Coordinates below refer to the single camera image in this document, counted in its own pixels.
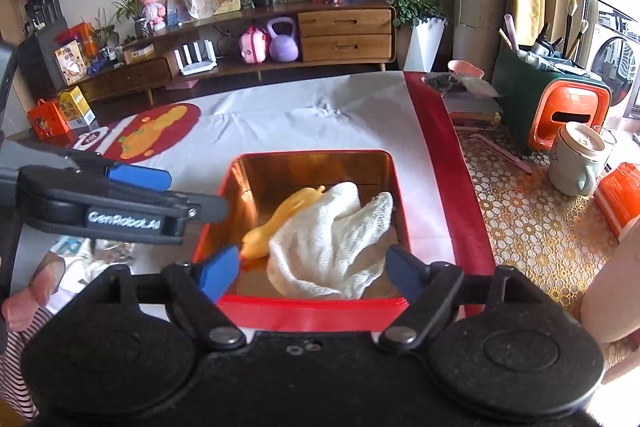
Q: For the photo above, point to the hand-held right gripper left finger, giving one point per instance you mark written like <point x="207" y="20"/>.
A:
<point x="220" y="273"/>

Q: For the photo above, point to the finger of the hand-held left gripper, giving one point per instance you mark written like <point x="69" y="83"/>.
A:
<point x="200" y="207"/>
<point x="140" y="177"/>

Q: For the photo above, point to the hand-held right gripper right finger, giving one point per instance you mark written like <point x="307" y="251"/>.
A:
<point x="404" y="271"/>

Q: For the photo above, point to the yellow rubber toy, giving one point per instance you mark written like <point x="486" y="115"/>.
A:
<point x="280" y="217"/>

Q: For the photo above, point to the white cloth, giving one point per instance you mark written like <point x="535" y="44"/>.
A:
<point x="325" y="247"/>

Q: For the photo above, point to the red tin box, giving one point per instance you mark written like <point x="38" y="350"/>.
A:
<point x="310" y="319"/>

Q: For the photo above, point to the person's left hand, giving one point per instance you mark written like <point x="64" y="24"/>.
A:
<point x="42" y="279"/>

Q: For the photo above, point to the orange gift box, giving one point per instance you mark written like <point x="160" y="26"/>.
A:
<point x="47" y="122"/>

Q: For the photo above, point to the yellow carton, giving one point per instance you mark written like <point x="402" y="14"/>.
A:
<point x="75" y="104"/>

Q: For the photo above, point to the small cardboard box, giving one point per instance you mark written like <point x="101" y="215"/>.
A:
<point x="139" y="53"/>

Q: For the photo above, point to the white router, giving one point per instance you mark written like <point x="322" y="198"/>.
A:
<point x="196" y="66"/>

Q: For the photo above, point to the gold lace table cover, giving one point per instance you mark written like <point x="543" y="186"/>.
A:
<point x="525" y="227"/>

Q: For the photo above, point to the printed white carton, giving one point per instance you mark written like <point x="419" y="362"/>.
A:
<point x="70" y="62"/>

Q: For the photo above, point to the pink stick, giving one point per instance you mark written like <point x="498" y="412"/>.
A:
<point x="500" y="152"/>

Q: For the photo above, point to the orange snack box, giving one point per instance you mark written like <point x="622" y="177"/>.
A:
<point x="80" y="34"/>

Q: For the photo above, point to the person's striped clothing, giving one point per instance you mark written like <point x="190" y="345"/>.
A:
<point x="20" y="357"/>

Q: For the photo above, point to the small plant in vase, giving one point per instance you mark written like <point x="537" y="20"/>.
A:
<point x="132" y="9"/>

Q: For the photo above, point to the pink toy backpack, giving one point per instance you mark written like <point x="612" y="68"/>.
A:
<point x="252" y="47"/>

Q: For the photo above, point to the pink stuffed doll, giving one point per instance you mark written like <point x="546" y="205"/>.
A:
<point x="150" y="2"/>

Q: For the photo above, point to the stack of books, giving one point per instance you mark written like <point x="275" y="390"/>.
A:
<point x="472" y="109"/>

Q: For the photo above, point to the purple kettlebell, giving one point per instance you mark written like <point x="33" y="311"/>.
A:
<point x="284" y="47"/>

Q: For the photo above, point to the dark plastic bag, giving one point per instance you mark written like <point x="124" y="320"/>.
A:
<point x="450" y="83"/>

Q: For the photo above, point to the white lidded mug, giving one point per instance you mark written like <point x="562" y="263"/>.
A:
<point x="572" y="162"/>

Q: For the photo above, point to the green storage container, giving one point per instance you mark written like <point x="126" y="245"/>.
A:
<point x="515" y="97"/>

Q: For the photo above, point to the white tumbler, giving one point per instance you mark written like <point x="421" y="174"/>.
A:
<point x="612" y="287"/>

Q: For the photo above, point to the pink bowl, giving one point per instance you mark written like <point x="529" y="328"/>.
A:
<point x="465" y="69"/>

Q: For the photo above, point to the wooden low cabinet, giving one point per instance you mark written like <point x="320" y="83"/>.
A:
<point x="345" y="52"/>

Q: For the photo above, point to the wooden cabinet drawer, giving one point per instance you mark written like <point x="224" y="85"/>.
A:
<point x="345" y="23"/>
<point x="346" y="48"/>

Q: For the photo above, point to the white planter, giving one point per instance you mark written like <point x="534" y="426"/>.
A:
<point x="425" y="47"/>

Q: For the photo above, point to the orange packet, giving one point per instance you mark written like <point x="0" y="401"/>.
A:
<point x="620" y="202"/>

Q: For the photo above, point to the orange plastic stool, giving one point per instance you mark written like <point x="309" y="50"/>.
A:
<point x="570" y="107"/>

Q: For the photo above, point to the pink tube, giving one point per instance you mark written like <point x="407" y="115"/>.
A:
<point x="512" y="32"/>

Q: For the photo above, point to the calligraphy brush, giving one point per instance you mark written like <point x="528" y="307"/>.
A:
<point x="580" y="34"/>
<point x="570" y="22"/>

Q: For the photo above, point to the washing machine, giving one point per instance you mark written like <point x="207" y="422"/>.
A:
<point x="615" y="57"/>

